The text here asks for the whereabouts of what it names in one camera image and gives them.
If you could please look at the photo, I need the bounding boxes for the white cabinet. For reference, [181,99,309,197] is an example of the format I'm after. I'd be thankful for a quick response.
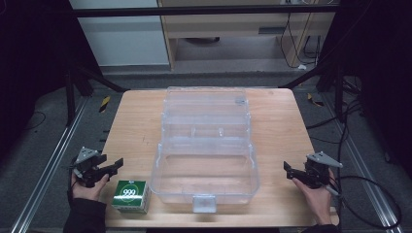
[68,0,171,68]

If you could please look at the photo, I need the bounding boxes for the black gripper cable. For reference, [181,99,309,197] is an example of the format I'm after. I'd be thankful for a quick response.
[325,174,403,230]

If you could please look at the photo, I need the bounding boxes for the black horizontal metal bar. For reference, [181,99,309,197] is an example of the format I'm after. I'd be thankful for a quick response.
[71,5,340,18]

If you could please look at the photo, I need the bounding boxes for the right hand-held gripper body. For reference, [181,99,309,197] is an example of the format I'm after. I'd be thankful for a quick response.
[292,150,344,190]

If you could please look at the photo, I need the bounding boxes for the yellow and black tape strip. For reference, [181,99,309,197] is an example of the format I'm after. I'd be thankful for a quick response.
[98,95,112,114]
[306,92,325,109]

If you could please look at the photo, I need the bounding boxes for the person's right hand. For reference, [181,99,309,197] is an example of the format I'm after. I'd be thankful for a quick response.
[292,168,336,226]

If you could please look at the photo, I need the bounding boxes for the aluminium floor rail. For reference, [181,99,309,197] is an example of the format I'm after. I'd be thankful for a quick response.
[322,92,404,233]
[10,96,89,233]

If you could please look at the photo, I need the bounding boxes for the person's left hand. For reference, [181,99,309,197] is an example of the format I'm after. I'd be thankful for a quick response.
[70,172,111,202]

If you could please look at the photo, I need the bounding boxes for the black floor cables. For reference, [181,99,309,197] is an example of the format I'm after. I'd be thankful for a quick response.
[305,76,365,169]

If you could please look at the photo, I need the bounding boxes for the thin black floor cable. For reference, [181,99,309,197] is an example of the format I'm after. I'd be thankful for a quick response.
[24,111,47,132]

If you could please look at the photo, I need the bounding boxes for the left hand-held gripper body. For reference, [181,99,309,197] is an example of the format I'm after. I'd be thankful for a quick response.
[71,147,109,189]

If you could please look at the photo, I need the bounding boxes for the green and white carton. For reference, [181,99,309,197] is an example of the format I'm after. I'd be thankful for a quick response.
[111,180,153,216]

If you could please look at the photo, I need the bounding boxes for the clear plastic storage box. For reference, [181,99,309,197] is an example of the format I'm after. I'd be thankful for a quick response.
[150,85,260,215]

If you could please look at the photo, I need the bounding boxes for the black hanging cables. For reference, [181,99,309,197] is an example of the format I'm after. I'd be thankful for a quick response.
[279,12,323,70]

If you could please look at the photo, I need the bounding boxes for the black metal stand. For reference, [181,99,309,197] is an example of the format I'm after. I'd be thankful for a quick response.
[63,63,128,128]
[277,59,346,124]

